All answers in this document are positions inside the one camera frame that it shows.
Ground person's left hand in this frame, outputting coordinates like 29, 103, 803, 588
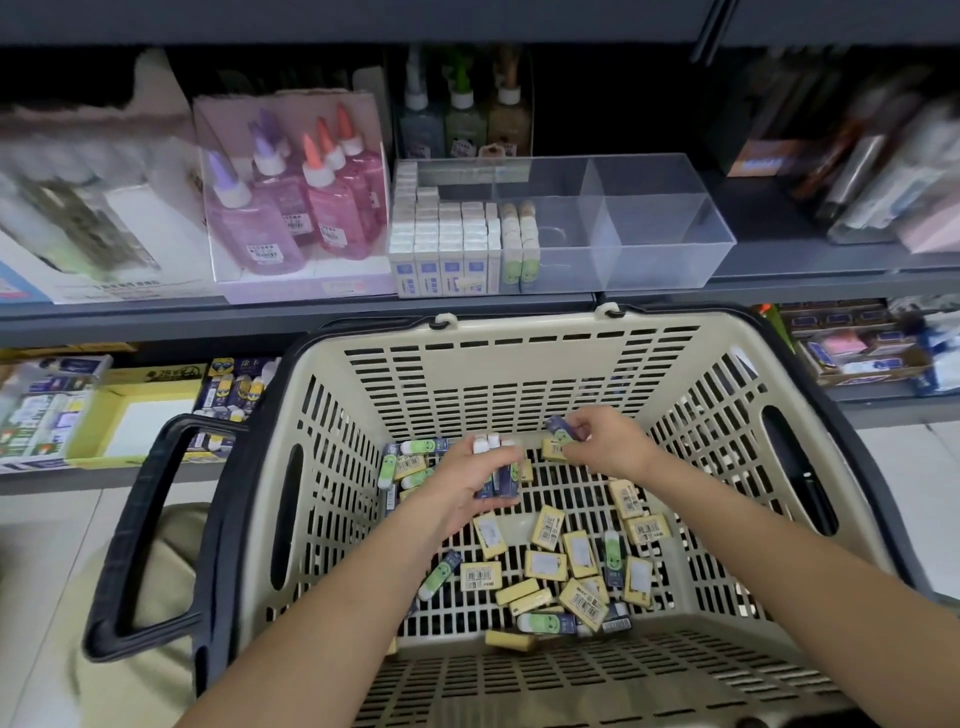
424, 435, 530, 542

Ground person's right hand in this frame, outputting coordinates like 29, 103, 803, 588
562, 405, 665, 485

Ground pile of erasers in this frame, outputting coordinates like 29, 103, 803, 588
375, 427, 677, 654

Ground beige shopping basket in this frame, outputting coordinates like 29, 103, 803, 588
82, 303, 932, 728

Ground row of white green erasers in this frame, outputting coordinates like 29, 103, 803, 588
499, 199, 543, 294

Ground rows of white erasers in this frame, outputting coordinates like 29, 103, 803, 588
390, 162, 504, 299

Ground grey store shelves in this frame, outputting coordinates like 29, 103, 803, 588
0, 0, 960, 497

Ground person's left forearm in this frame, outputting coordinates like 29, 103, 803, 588
177, 517, 474, 728

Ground person's right forearm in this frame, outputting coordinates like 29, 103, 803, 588
637, 457, 960, 728

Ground pink glue display box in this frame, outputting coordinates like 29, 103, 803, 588
192, 90, 396, 305

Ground yellow empty display box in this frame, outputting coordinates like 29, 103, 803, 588
67, 367, 204, 464

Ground white glue display box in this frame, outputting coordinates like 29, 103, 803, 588
0, 52, 219, 306

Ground white eraser display box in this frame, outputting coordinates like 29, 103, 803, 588
0, 355, 114, 474

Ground clear plastic divider tray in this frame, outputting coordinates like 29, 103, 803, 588
393, 153, 738, 296

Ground dark blue yellow packets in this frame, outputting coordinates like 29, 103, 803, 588
187, 357, 282, 456

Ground pink glue bottle orange cap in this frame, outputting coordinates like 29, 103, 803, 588
333, 102, 392, 212
315, 120, 384, 227
300, 135, 374, 261

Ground translucent glue bottle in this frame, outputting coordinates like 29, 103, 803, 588
445, 52, 489, 159
399, 45, 447, 161
487, 45, 534, 156

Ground pink glue bottle purple cap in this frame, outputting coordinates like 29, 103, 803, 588
247, 117, 321, 245
202, 150, 309, 276

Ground row of clear glue bottles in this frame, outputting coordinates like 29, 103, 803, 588
0, 157, 159, 279

